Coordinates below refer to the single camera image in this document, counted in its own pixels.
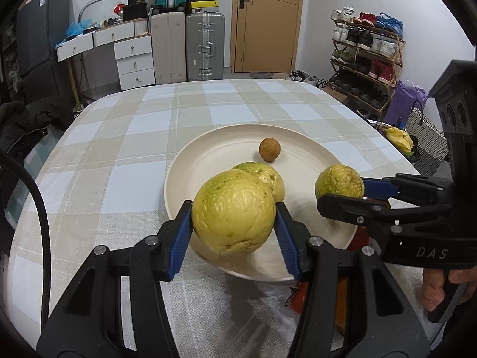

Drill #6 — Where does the red tomato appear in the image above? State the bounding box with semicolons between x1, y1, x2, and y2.
346;226;370;252
285;282;308;314

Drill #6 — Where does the orange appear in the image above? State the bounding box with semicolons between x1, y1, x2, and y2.
335;279;347;334

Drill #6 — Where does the green-yellow guava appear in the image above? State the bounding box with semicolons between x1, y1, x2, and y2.
315;164;365;200

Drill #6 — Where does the large pale yellow guava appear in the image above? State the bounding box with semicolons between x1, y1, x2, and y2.
192;169;276;255

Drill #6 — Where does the right hand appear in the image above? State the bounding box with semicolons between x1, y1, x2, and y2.
420;267;477;312

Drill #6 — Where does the woven basket bag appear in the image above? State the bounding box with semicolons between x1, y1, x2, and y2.
405;99;449;176

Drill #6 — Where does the banana bunch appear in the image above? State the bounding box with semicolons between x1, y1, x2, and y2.
381;127;414;157

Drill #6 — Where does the purple bag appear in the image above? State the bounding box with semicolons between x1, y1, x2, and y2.
383;79;428;126

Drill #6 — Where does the cream round plate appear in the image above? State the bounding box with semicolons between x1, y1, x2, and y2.
164;124;357;283

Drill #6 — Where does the small brown longan in plate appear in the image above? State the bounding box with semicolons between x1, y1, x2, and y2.
259;138;281;163

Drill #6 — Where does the wooden shoe rack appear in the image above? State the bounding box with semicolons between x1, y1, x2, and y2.
327;18;406;120

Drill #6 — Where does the checked tablecloth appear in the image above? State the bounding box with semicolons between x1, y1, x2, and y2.
36;79;414;357

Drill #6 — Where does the black jacket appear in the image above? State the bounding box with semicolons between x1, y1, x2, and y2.
1;96;74;164

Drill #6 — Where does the wooden door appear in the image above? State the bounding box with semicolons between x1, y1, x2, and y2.
230;0;302;74

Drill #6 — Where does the silver suitcase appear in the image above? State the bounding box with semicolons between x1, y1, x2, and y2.
185;12;226;81

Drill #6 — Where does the beige suitcase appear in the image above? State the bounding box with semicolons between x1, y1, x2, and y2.
150;11;187;85

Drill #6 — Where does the white drawer desk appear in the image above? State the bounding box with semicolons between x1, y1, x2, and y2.
56;18;156;91

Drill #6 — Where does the black refrigerator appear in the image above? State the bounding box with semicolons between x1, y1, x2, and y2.
14;0;75;79

